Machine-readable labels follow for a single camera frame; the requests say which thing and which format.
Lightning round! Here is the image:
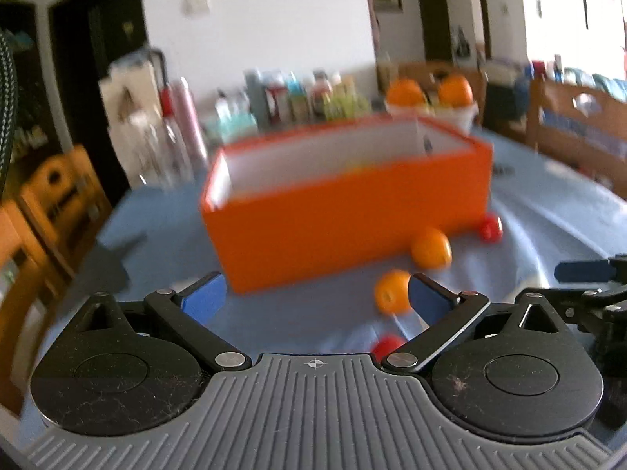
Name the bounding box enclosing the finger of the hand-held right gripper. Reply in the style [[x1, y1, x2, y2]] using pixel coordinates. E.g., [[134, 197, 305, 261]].
[[555, 256, 627, 286], [562, 286, 627, 334]]

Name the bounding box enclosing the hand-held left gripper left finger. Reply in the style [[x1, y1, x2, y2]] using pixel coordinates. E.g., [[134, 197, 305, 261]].
[[73, 271, 252, 373]]

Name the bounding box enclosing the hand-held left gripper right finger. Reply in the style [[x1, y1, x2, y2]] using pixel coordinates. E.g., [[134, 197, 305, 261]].
[[381, 273, 560, 374]]

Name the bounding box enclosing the small tangerine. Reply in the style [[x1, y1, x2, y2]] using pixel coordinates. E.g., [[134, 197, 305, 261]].
[[374, 270, 412, 317], [410, 226, 453, 270]]

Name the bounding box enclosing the small red tomato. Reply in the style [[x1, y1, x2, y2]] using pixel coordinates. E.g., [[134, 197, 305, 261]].
[[371, 334, 407, 361], [478, 213, 504, 244]]

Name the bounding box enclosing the orange cardboard box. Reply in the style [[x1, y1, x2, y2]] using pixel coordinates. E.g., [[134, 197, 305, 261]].
[[200, 115, 495, 295]]

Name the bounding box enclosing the clear plastic bottle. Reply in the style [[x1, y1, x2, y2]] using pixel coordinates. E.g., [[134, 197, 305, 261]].
[[161, 116, 195, 190]]

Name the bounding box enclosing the wooden chair with cutout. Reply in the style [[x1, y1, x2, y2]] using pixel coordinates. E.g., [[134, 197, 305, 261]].
[[526, 76, 627, 197]]

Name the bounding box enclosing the green tissue box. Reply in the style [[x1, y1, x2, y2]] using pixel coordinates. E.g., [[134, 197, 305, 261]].
[[202, 107, 258, 139]]

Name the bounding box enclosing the pink thermos bottle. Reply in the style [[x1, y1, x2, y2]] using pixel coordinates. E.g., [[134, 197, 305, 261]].
[[172, 77, 209, 168]]

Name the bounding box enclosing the white perforated plastic basket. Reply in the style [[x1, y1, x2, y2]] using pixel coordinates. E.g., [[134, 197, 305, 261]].
[[384, 99, 479, 134]]

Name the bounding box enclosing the beige paper bag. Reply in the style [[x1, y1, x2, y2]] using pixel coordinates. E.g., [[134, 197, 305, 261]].
[[99, 58, 165, 188]]

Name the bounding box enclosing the grey tall bottle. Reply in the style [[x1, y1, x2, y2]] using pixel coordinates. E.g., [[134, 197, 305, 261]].
[[245, 69, 270, 126]]

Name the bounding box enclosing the large orange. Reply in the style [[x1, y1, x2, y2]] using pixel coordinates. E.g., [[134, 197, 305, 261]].
[[437, 75, 475, 107], [387, 80, 427, 107]]

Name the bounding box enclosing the red folded umbrella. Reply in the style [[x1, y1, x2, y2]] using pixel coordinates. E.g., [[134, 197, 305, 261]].
[[151, 49, 176, 119]]

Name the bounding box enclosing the white bowl with oranges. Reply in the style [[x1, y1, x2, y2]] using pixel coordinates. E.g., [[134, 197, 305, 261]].
[[396, 61, 489, 126]]

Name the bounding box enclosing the black braided cable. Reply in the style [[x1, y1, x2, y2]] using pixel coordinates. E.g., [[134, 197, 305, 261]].
[[0, 28, 21, 199]]

